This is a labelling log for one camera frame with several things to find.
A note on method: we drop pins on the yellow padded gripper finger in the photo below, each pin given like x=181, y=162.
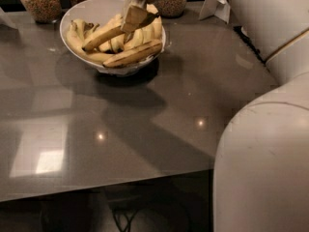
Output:
x=134, y=16

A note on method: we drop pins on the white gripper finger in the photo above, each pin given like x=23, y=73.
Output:
x=127, y=2

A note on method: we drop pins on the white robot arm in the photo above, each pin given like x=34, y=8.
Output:
x=261, y=170

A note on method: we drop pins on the white ceramic bowl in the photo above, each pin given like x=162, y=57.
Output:
x=99, y=12

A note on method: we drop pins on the left curved yellow banana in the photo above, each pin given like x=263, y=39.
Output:
x=75, y=40

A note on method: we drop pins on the right glass cereal jar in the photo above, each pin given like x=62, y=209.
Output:
x=171, y=8

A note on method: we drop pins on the white folded card stand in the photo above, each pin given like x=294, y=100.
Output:
x=218, y=8

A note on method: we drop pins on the left glass cereal jar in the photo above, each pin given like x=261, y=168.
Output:
x=43, y=11

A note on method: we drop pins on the black rubber mat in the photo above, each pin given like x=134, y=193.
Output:
x=248, y=42

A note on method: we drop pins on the white paper left edge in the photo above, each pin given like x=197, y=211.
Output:
x=5, y=20

